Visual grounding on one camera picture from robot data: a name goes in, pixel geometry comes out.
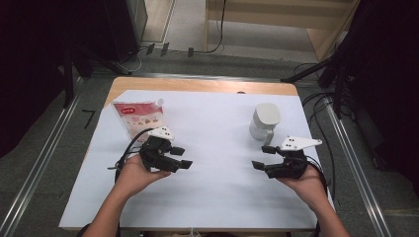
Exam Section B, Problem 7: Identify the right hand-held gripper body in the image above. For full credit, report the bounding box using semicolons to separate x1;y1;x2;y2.
278;135;323;181

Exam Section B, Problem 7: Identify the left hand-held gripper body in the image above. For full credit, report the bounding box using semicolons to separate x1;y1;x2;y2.
138;126;176;174

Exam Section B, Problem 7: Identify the white lidded jar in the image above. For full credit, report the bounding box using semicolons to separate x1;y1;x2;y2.
249;102;282;146

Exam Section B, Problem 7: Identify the red and white spout pouch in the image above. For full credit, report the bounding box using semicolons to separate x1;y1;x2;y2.
112;98;166;144

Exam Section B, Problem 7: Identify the person's right hand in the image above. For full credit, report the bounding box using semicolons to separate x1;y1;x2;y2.
276;163;331;212

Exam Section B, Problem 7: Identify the person's left hand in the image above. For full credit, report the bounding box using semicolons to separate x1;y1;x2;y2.
113;154;172;200

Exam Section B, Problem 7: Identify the black tripod stand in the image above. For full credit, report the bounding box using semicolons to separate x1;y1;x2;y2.
280;0;364;117

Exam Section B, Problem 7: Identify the black metal stand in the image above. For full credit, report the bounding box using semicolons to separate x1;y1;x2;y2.
61;45;132;109

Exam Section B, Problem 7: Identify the dark curtain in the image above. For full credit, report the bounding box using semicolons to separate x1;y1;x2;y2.
342;0;419;196
0;0;110;159

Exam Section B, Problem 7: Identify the dark cabinet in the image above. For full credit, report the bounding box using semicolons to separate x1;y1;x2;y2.
103;0;148;64

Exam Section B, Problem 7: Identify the light wooden shelf unit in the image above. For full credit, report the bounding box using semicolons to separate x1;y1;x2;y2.
204;0;362;62

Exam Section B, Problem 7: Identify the left hand-held gripper cable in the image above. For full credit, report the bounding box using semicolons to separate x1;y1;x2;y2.
107;127;156;184

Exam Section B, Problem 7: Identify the hand-held gripper cable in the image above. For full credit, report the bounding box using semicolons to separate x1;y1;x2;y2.
107;127;156;184
305;155;331;237

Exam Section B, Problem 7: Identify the right hand-held gripper cable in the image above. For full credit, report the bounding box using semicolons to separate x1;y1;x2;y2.
305;155;331;237

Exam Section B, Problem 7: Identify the metal floor rail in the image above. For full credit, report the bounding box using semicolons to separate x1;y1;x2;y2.
324;95;393;237
0;77;85;237

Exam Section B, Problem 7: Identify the white floor cable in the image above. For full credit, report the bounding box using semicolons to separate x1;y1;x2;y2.
118;48;146;74

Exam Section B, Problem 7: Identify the black looped floor cable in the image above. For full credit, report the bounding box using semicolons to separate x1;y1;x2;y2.
293;61;325;79

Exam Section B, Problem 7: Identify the black hanging cable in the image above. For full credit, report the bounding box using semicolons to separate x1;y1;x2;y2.
204;0;228;54

